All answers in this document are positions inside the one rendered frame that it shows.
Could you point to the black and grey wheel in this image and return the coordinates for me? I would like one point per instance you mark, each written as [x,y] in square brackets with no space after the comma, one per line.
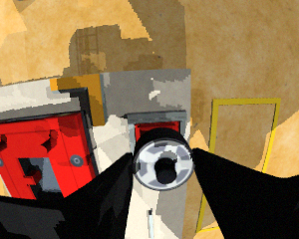
[157,143]

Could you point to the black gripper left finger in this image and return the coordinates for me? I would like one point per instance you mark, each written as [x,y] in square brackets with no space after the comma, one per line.
[97,210]

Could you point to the yellow rectangular outline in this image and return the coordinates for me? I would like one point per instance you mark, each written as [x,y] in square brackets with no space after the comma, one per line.
[212,140]

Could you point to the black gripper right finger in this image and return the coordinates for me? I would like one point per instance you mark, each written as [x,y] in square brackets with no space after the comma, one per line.
[247,204]

